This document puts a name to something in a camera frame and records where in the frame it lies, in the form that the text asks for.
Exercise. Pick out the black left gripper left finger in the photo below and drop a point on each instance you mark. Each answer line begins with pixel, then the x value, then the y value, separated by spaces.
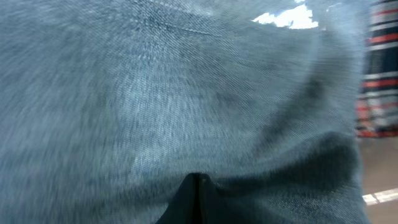
pixel 183 207

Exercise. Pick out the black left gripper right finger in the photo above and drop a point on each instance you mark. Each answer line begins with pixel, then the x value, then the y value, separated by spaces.
pixel 211 208

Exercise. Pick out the blue denim cloth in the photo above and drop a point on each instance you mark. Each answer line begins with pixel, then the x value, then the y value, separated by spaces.
pixel 106 106

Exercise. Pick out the red navy plaid cloth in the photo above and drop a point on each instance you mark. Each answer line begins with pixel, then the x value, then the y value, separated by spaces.
pixel 377 104

